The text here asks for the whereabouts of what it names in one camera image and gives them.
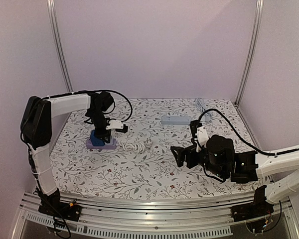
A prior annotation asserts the white power cable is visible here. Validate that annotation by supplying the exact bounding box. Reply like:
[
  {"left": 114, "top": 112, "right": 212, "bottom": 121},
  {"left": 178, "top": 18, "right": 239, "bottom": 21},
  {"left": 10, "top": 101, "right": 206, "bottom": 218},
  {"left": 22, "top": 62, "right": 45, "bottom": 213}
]
[{"left": 117, "top": 139, "right": 154, "bottom": 153}]

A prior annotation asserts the purple power strip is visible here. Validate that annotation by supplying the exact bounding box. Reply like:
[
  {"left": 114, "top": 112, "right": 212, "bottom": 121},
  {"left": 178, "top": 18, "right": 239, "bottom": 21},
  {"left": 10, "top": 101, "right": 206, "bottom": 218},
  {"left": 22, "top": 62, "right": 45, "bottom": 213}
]
[{"left": 86, "top": 138, "right": 117, "bottom": 150}]

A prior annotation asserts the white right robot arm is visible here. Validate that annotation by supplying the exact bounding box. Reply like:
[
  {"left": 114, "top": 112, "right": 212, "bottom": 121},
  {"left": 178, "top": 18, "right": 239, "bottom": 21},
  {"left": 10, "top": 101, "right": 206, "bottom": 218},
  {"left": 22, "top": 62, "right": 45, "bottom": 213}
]
[{"left": 170, "top": 119, "right": 299, "bottom": 222}]

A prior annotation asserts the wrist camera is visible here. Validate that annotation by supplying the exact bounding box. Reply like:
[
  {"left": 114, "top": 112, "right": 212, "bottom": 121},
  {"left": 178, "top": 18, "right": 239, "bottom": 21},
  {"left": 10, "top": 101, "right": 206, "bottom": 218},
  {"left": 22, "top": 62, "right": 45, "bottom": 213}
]
[
  {"left": 189, "top": 120, "right": 209, "bottom": 152},
  {"left": 106, "top": 119, "right": 128, "bottom": 133}
]

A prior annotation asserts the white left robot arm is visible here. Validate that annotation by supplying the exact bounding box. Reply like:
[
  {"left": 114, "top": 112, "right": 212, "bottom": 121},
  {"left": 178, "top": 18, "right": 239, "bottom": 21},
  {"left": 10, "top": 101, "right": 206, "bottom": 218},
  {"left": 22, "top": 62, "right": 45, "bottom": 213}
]
[{"left": 20, "top": 90, "right": 128, "bottom": 217}]

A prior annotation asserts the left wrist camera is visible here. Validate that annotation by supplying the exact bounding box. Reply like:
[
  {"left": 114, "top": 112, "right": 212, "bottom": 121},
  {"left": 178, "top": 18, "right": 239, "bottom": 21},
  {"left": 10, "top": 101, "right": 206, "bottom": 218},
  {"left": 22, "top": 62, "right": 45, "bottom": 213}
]
[{"left": 106, "top": 119, "right": 128, "bottom": 133}]

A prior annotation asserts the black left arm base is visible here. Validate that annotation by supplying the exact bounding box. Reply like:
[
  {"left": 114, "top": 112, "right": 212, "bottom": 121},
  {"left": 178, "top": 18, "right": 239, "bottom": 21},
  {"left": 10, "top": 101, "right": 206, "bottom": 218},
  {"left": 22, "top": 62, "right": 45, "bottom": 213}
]
[{"left": 38, "top": 200, "right": 82, "bottom": 222}]

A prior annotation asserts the light blue strip cable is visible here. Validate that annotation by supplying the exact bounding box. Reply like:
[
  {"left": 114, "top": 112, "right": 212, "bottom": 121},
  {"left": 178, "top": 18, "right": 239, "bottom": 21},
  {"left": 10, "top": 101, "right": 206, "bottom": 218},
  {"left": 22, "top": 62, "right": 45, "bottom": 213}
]
[{"left": 194, "top": 98, "right": 214, "bottom": 122}]

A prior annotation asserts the dark blue cube socket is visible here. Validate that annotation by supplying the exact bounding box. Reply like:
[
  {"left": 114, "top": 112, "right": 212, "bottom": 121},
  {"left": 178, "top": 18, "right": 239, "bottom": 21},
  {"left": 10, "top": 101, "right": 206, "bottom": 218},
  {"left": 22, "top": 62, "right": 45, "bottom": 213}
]
[{"left": 89, "top": 130, "right": 105, "bottom": 146}]

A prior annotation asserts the aluminium frame post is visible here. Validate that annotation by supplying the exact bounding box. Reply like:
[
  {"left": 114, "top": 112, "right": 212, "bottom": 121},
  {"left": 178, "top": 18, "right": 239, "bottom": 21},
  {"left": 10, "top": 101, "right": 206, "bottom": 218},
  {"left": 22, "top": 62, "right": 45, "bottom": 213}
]
[
  {"left": 46, "top": 0, "right": 73, "bottom": 93},
  {"left": 234, "top": 0, "right": 264, "bottom": 108}
]

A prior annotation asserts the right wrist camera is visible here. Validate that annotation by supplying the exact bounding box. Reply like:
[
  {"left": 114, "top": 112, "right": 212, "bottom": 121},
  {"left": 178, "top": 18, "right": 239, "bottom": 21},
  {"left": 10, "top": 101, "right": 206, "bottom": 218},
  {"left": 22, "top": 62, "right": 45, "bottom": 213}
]
[{"left": 189, "top": 120, "right": 209, "bottom": 152}]

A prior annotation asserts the light blue power strip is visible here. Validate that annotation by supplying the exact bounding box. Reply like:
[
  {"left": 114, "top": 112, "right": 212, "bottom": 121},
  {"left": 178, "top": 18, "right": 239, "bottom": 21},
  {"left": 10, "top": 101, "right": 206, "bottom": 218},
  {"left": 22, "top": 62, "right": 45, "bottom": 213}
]
[{"left": 160, "top": 115, "right": 192, "bottom": 125}]

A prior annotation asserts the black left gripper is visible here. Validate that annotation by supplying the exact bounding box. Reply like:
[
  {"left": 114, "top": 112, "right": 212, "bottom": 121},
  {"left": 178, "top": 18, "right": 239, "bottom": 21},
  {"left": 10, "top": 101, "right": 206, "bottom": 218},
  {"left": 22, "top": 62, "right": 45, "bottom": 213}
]
[{"left": 87, "top": 110, "right": 111, "bottom": 143}]

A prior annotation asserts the floral patterned table mat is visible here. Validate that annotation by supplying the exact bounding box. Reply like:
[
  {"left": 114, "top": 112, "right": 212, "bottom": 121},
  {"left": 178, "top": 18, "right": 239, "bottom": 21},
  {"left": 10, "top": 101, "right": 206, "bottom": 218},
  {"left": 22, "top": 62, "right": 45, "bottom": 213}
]
[{"left": 50, "top": 98, "right": 269, "bottom": 201}]

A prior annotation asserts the left aluminium frame post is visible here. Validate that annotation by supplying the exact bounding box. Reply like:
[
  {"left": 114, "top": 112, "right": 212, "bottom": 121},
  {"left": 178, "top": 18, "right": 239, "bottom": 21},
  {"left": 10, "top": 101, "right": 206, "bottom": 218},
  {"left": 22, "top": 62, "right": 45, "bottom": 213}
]
[{"left": 46, "top": 0, "right": 73, "bottom": 93}]

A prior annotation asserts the right aluminium frame post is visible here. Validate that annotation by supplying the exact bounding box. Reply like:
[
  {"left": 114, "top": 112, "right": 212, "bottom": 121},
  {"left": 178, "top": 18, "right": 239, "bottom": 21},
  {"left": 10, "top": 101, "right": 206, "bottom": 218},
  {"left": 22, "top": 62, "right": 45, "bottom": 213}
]
[{"left": 234, "top": 0, "right": 264, "bottom": 108}]

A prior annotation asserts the aluminium front rail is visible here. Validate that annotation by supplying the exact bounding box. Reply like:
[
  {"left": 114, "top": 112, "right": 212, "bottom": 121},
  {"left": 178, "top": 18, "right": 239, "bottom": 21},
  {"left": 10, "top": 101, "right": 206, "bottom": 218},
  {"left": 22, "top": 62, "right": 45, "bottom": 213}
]
[{"left": 19, "top": 191, "right": 294, "bottom": 237}]

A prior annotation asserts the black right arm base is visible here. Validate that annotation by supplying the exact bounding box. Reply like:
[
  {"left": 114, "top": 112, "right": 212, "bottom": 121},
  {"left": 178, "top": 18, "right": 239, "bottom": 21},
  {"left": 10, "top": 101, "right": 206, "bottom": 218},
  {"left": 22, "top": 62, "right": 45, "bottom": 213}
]
[{"left": 230, "top": 201, "right": 274, "bottom": 222}]

